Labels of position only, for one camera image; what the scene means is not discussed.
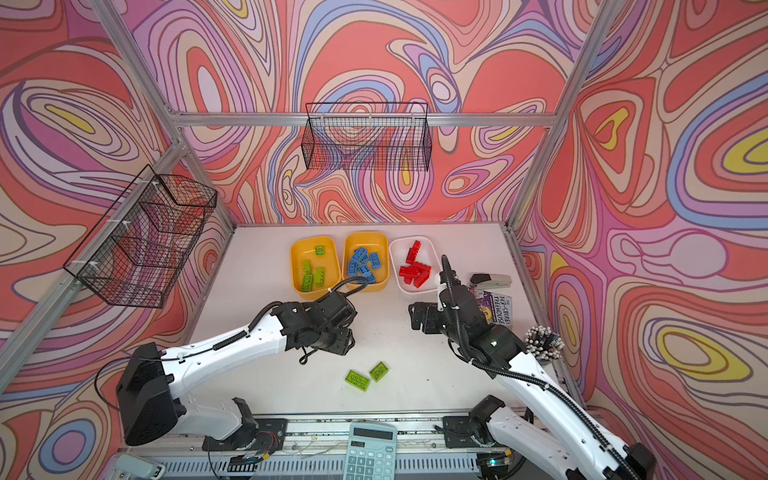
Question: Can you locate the blue lego brick studs up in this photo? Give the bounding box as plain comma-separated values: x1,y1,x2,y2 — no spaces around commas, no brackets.
369,252,382,270

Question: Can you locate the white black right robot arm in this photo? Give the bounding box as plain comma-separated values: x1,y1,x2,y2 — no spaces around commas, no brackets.
408,284,657,479

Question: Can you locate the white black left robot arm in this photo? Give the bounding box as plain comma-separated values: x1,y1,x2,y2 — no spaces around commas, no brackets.
116,290,357,450

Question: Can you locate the black and beige stapler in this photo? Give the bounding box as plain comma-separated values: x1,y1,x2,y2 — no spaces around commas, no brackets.
469,273,512,290

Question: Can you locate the yellow left plastic container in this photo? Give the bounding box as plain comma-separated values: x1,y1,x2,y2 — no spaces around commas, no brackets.
290,236,342,300

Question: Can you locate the yellow plastic container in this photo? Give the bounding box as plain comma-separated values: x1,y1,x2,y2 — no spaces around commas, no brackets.
290,236,342,300
342,231,390,293

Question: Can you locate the white plastic container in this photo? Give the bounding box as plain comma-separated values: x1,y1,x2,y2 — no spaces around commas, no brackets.
389,236,441,296

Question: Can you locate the yellow middle plastic container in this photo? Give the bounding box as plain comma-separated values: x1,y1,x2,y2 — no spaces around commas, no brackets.
342,231,390,293

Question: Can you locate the cup of pencils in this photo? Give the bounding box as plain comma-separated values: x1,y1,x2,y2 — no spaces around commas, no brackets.
525,326,564,363

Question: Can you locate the teal calculator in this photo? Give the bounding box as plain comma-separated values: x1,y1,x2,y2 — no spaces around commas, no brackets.
343,422,398,480

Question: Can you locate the black wire basket back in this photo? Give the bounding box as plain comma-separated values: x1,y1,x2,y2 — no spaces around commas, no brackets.
301,101,432,172

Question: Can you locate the black wire basket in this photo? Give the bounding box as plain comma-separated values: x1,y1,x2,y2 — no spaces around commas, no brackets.
301,101,432,172
63,166,218,309

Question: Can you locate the black wire basket left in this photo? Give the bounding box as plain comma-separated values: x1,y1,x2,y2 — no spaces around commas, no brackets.
63,166,218,309

